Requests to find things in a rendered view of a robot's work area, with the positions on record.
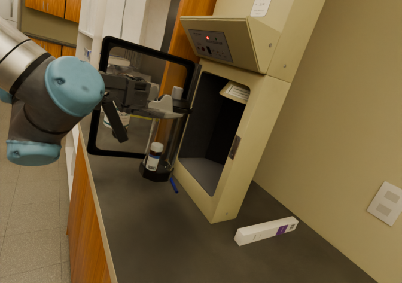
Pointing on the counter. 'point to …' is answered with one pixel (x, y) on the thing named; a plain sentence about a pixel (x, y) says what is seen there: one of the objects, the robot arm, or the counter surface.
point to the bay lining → (211, 122)
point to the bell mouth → (236, 91)
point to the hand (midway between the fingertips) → (171, 111)
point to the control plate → (198, 37)
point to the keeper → (234, 147)
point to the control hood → (238, 39)
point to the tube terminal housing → (256, 84)
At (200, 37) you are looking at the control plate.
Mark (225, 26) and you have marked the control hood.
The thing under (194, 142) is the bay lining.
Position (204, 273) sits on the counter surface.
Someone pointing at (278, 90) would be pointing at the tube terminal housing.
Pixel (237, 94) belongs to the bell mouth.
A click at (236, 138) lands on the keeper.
